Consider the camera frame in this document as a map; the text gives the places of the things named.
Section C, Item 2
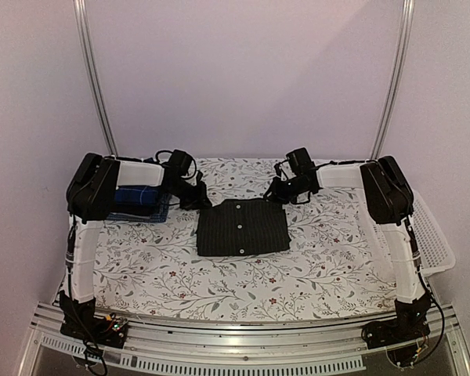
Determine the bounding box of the white plastic laundry basket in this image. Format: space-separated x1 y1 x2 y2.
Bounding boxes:
358 190 456 277

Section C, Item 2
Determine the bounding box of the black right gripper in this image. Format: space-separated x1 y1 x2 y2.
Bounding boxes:
263 176 309 204

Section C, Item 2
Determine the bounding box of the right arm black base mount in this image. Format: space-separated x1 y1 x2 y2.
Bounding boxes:
361 297 431 368

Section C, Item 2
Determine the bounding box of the floral white tablecloth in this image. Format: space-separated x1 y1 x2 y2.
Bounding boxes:
53 157 430 322

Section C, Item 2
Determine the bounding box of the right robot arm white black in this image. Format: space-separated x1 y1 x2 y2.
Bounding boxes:
263 154 432 342

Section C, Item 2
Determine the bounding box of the aluminium front rail frame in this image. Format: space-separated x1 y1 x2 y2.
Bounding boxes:
18 303 470 375

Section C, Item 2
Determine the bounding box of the dark blue checked shirt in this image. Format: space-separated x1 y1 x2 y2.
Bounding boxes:
106 193 172 223

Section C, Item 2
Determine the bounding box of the black pinstriped long sleeve shirt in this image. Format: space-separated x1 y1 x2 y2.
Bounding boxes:
196 198 291 257

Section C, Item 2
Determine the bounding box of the left aluminium frame post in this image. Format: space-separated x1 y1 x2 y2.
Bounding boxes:
73 0 118 155

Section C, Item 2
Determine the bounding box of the aluminium frame post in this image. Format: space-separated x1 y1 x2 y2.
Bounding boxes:
370 0 415 159
73 0 118 155

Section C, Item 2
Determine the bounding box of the blue plaid shirt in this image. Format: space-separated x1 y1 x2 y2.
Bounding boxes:
114 159 165 207

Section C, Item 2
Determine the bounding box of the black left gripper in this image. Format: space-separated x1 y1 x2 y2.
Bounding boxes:
165 179 213 212

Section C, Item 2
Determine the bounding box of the right aluminium frame post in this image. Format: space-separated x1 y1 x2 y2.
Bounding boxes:
370 0 415 159

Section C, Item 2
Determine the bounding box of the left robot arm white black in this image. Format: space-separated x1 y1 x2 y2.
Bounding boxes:
61 150 212 307

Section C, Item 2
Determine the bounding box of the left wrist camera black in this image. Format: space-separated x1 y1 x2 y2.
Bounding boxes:
154 150 197 179

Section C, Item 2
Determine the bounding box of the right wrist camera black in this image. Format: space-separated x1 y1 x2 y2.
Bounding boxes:
274 147 317 178

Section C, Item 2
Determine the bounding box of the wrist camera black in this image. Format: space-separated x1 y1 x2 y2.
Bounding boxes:
154 150 197 179
274 147 317 178

